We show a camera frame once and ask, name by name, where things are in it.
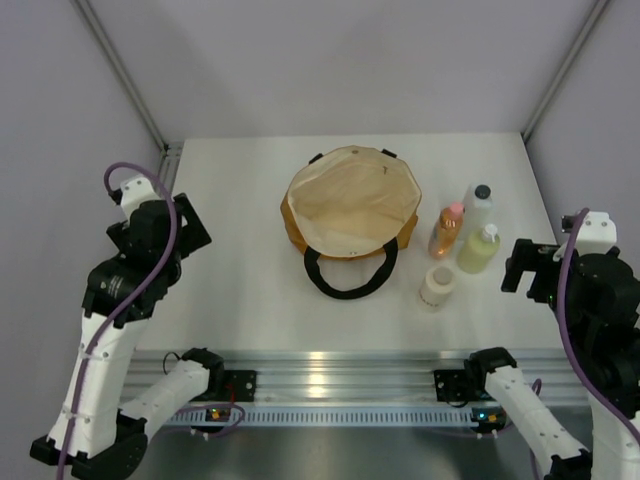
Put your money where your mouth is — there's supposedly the green pump bottle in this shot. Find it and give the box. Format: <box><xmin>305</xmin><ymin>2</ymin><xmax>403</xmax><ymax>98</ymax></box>
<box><xmin>456</xmin><ymin>223</ymin><xmax>501</xmax><ymax>274</ymax></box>

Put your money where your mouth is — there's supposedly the white bottle black cap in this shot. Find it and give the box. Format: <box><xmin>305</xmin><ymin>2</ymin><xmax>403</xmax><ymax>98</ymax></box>
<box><xmin>460</xmin><ymin>184</ymin><xmax>493</xmax><ymax>239</ymax></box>

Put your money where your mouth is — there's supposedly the orange bottle pink cap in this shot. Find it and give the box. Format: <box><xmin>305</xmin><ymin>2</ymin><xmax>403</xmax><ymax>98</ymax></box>
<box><xmin>428</xmin><ymin>202</ymin><xmax>465</xmax><ymax>259</ymax></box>

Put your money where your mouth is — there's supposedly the cream cylindrical bottle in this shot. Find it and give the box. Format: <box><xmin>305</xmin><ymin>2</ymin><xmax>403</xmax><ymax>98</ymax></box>
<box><xmin>418</xmin><ymin>265</ymin><xmax>456</xmax><ymax>312</ymax></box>

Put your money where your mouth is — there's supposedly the tan canvas tote bag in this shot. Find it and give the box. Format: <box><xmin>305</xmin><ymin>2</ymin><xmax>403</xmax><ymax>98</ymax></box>
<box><xmin>280</xmin><ymin>145</ymin><xmax>422</xmax><ymax>300</ymax></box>

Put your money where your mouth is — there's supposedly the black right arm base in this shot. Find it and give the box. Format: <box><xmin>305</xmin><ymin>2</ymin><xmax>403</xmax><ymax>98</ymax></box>
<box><xmin>433</xmin><ymin>369</ymin><xmax>481</xmax><ymax>408</ymax></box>

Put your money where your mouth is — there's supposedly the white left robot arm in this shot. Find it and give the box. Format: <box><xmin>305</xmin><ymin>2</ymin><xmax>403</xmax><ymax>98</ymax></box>
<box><xmin>30</xmin><ymin>194</ymin><xmax>226</xmax><ymax>479</ymax></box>

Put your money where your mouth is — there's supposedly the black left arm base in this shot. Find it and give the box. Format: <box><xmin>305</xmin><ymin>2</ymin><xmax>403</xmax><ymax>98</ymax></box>
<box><xmin>218</xmin><ymin>370</ymin><xmax>258</xmax><ymax>403</ymax></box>

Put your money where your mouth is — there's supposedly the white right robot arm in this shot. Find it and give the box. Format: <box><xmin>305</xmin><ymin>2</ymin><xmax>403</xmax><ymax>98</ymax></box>
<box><xmin>464</xmin><ymin>239</ymin><xmax>639</xmax><ymax>479</ymax></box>

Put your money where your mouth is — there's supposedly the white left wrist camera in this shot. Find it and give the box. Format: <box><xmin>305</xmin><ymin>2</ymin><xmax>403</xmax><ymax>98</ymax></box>
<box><xmin>111</xmin><ymin>175</ymin><xmax>160</xmax><ymax>220</ymax></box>

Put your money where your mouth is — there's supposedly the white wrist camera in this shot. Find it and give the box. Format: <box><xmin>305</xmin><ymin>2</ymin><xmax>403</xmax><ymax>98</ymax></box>
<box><xmin>574</xmin><ymin>211</ymin><xmax>617</xmax><ymax>256</ymax></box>
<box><xmin>111</xmin><ymin>175</ymin><xmax>160</xmax><ymax>220</ymax></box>

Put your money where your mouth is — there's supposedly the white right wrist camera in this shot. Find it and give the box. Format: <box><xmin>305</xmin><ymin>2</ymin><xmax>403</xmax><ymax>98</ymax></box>
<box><xmin>574</xmin><ymin>211</ymin><xmax>617</xmax><ymax>256</ymax></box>

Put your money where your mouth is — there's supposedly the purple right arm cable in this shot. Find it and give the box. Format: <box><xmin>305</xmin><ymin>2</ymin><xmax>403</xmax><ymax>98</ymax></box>
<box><xmin>499</xmin><ymin>208</ymin><xmax>640</xmax><ymax>480</ymax></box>

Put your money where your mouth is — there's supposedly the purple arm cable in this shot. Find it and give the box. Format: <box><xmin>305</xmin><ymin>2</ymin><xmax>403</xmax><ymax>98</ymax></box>
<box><xmin>53</xmin><ymin>162</ymin><xmax>246</xmax><ymax>480</ymax></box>
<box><xmin>499</xmin><ymin>208</ymin><xmax>640</xmax><ymax>480</ymax></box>

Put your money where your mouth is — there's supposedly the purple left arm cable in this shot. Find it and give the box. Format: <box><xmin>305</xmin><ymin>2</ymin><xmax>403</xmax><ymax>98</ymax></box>
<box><xmin>53</xmin><ymin>162</ymin><xmax>246</xmax><ymax>480</ymax></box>

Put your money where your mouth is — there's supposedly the aluminium frame rail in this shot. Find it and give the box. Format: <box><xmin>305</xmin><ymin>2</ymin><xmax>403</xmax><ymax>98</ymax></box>
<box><xmin>119</xmin><ymin>349</ymin><xmax>596</xmax><ymax>407</ymax></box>

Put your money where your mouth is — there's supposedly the perforated cable duct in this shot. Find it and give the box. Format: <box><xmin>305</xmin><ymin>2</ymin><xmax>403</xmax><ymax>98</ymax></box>
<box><xmin>167</xmin><ymin>406</ymin><xmax>506</xmax><ymax>428</ymax></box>

